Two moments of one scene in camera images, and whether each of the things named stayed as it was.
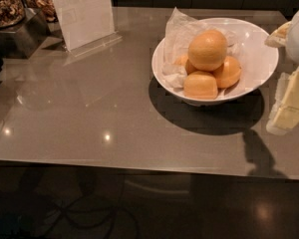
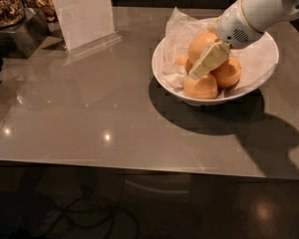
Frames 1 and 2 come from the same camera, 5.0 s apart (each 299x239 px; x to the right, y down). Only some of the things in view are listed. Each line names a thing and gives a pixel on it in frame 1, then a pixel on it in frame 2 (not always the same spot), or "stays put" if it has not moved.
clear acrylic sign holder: [85, 16] stays put
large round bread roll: [207, 50] stays put
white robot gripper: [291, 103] -> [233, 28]
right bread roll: [228, 73] stays put
